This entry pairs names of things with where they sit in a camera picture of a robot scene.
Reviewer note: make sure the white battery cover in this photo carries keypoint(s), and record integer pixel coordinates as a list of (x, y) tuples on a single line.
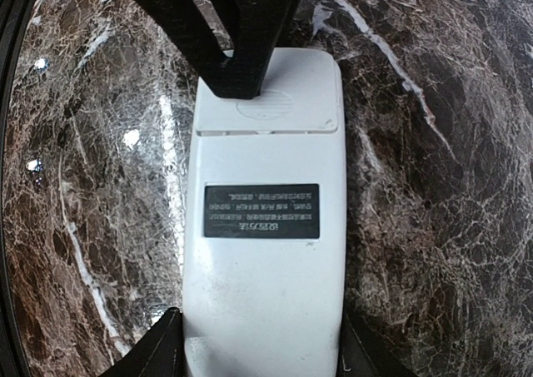
[(301, 93)]

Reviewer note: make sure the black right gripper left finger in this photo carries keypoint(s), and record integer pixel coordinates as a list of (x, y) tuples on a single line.
[(159, 353)]

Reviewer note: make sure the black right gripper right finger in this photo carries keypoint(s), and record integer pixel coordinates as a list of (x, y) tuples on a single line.
[(362, 354)]

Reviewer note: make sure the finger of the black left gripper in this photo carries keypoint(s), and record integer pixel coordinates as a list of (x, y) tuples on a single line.
[(188, 30), (262, 24)]

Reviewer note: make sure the white red remote control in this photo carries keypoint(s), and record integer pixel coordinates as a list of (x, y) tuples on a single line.
[(265, 253)]

